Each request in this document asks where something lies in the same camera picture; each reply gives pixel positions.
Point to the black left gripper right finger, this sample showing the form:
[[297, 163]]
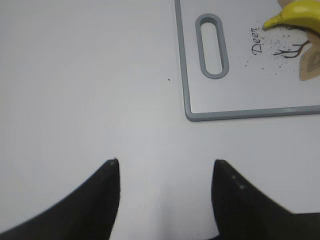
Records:
[[242, 212]]

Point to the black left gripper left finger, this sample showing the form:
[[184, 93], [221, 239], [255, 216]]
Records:
[[88, 213]]

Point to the yellow plastic banana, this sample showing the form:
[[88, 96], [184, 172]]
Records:
[[300, 13]]

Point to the white grey-rimmed cutting board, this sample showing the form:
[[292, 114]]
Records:
[[233, 68]]

